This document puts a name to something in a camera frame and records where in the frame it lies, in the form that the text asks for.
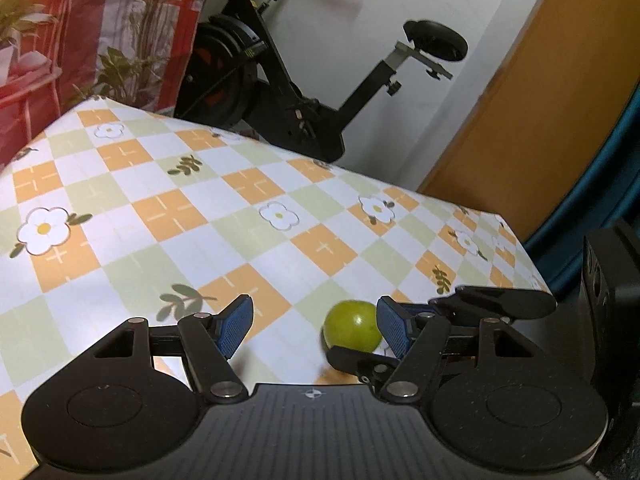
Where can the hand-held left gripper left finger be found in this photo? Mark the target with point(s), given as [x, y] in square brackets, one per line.
[235, 325]

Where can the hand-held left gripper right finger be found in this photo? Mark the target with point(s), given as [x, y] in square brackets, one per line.
[392, 327]

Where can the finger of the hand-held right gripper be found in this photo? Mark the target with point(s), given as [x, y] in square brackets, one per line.
[352, 360]
[500, 300]

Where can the small green fruit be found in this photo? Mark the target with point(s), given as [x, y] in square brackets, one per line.
[347, 325]

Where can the teal curtain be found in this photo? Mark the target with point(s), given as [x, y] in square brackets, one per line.
[565, 255]

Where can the checkered floral tablecloth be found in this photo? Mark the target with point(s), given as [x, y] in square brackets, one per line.
[200, 210]

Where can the wooden board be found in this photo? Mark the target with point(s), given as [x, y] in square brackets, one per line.
[540, 110]

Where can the black exercise bike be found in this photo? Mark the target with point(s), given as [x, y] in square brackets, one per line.
[300, 120]

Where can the red printed wall tapestry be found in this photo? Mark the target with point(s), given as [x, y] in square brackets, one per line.
[75, 25]

